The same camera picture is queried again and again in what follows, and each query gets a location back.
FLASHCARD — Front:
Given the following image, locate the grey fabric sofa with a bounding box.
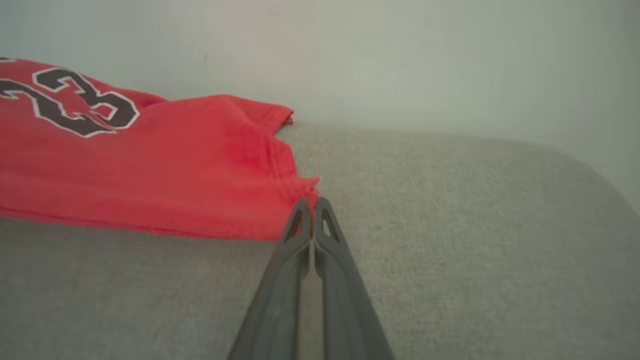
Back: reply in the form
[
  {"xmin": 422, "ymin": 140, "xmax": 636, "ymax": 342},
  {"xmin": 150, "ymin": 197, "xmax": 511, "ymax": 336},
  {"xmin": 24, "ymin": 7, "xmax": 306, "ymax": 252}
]
[{"xmin": 0, "ymin": 122, "xmax": 640, "ymax": 360}]

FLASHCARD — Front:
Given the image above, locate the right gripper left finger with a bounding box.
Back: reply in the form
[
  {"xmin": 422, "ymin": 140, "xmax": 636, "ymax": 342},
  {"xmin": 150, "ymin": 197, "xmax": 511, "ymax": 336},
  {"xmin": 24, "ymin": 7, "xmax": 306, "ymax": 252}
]
[{"xmin": 227, "ymin": 198, "xmax": 312, "ymax": 360}]

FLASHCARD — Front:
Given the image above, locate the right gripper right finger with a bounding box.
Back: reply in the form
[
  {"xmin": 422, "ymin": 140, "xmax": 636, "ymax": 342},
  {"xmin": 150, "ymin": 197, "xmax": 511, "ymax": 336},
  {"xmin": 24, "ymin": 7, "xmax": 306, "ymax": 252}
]
[{"xmin": 313, "ymin": 196, "xmax": 396, "ymax": 360}]

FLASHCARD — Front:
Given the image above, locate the red basketball jersey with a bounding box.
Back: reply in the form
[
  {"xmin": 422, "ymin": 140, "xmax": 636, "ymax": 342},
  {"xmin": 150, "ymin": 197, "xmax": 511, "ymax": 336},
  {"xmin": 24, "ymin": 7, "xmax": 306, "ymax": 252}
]
[{"xmin": 0, "ymin": 57, "xmax": 321, "ymax": 242}]

